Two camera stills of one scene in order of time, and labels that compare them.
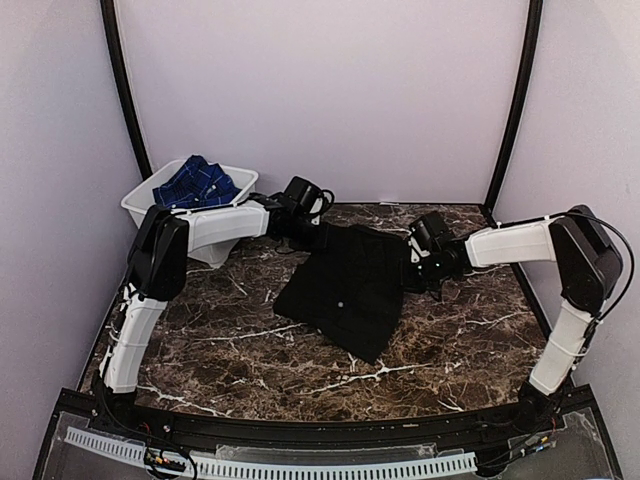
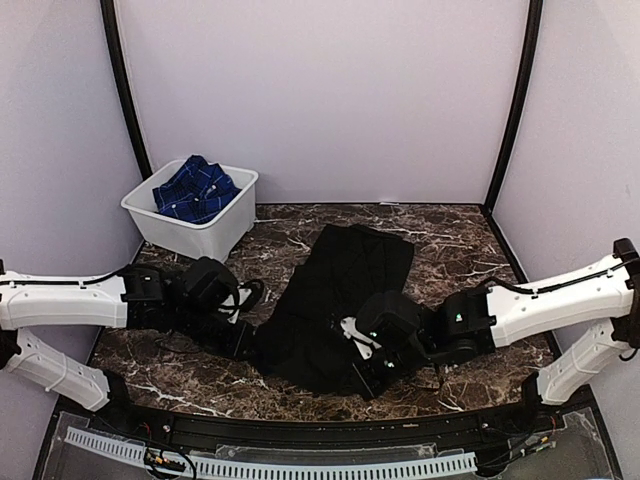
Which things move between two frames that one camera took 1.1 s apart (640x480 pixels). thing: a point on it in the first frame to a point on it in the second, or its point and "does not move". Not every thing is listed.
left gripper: x=320 y=242 to x=231 y=347
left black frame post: x=142 y=152 does not move
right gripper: x=410 y=285 to x=374 y=385
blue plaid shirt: x=198 y=184 does not move
